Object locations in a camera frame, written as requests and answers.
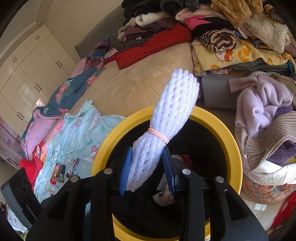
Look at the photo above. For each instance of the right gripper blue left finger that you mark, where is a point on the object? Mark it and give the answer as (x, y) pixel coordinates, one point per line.
(124, 170)

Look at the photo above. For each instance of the patterned laundry basket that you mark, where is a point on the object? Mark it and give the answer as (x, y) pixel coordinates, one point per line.
(266, 194)

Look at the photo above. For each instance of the red floral quilt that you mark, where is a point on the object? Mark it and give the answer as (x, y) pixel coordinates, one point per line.
(35, 164)

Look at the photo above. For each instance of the Hello Kitty sliding door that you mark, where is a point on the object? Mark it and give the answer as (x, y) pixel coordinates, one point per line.
(10, 145)

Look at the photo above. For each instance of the striped colourful pillow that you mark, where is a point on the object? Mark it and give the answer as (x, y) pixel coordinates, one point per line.
(96, 56)

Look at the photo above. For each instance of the white foam net bundle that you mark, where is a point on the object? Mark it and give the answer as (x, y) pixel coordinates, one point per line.
(170, 113)

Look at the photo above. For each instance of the light blue Hello Kitty blanket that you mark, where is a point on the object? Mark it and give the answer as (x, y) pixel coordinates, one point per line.
(80, 137)

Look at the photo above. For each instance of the white built-in wardrobe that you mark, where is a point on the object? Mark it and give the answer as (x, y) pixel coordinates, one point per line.
(30, 75)

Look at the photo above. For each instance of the blue and pink floral quilt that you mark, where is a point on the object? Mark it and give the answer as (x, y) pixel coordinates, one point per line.
(62, 100)

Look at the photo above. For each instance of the green peas snack packet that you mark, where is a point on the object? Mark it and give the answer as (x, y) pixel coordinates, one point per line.
(61, 173)

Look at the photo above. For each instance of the red plastic bag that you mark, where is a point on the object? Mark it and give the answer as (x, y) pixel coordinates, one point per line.
(187, 161)

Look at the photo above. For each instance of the red folded garment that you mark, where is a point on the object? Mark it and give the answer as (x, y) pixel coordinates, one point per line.
(176, 35)

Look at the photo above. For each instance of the brown chocolate bar wrapper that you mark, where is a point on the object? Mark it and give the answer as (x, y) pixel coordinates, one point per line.
(72, 168)

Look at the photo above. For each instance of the grey quilted headboard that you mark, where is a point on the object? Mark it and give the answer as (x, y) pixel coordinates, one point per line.
(108, 26)

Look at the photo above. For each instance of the lilac knit sweater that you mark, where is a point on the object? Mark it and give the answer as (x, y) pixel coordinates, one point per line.
(259, 99)

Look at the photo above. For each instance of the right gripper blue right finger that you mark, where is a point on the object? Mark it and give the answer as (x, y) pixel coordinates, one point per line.
(170, 171)

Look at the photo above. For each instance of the pile of mixed clothes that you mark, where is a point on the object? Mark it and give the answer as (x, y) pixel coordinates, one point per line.
(218, 25)

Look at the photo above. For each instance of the white red-printed plastic bag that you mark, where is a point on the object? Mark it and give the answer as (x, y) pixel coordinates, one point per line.
(164, 197)

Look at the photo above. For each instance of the red rainbow candy tube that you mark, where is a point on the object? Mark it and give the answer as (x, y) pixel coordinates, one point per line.
(55, 174)

